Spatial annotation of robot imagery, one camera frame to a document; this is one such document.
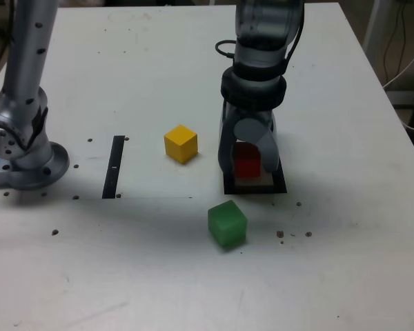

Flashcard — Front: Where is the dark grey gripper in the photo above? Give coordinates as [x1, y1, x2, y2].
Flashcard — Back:
[216, 100, 279, 177]

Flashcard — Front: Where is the green cube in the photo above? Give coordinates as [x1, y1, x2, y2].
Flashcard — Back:
[207, 199, 248, 252]

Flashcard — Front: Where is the yellow cube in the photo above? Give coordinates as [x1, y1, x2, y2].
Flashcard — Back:
[164, 124, 199, 165]

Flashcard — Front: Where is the white metal post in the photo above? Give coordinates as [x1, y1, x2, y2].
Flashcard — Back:
[362, 0, 384, 61]

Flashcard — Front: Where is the grey metal bar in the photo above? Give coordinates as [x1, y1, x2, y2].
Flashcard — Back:
[385, 90, 414, 108]

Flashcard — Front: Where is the black tape strip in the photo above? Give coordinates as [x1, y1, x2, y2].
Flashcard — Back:
[101, 135, 126, 200]

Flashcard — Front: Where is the red cube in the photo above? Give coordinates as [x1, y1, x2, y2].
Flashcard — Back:
[234, 141, 263, 179]

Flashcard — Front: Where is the thin black hanging cable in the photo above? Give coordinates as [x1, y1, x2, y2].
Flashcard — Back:
[382, 0, 410, 86]

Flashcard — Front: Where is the black tape square outline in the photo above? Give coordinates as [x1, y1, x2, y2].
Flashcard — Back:
[222, 148, 288, 195]

